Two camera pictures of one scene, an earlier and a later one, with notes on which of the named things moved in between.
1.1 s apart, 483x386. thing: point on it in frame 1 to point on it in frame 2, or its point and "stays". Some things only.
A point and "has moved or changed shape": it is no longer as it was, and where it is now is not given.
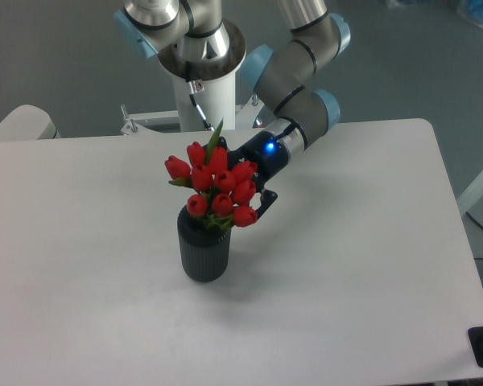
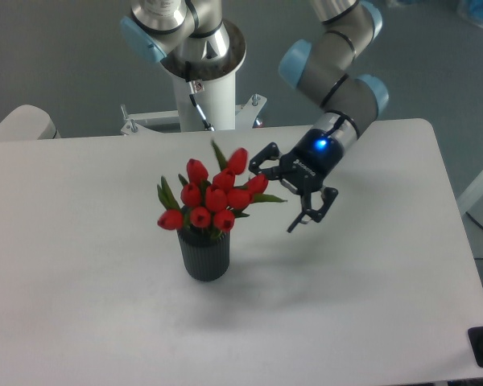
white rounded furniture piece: (25, 122) stays
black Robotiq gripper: (270, 153) to (316, 158)
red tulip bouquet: (225, 191) has moved or changed shape
